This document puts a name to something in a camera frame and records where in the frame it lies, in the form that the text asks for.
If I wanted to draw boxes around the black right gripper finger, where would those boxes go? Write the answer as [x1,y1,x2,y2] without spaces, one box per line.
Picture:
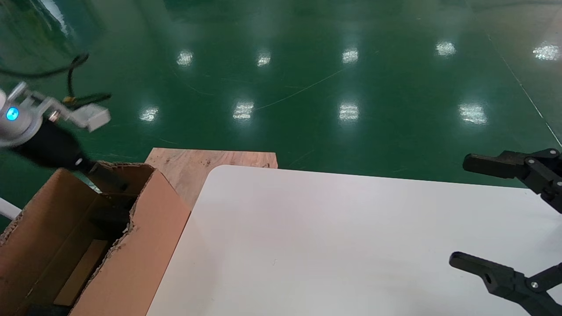
[449,252,562,316]
[463,149,562,215]

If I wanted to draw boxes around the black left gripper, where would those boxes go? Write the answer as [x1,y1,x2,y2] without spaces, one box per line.
[13,121,129,194]

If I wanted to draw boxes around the small cardboard box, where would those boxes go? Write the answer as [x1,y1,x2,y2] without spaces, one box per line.
[54,239,109,306]

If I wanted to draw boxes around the large open cardboard box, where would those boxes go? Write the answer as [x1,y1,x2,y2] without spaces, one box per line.
[0,162,192,316]

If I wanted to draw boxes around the wooden board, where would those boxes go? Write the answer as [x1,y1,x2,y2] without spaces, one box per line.
[145,147,278,210]

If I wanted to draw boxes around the white pipe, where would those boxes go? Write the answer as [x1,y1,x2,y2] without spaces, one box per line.
[0,197,22,220]

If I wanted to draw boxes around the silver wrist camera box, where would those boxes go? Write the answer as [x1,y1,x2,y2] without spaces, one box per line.
[70,105,111,132]

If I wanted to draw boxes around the short black looped cable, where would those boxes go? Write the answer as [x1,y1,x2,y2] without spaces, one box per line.
[64,92,112,106]

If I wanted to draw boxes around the silver camera mount bracket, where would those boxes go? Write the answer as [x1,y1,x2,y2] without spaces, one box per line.
[7,81,73,123]

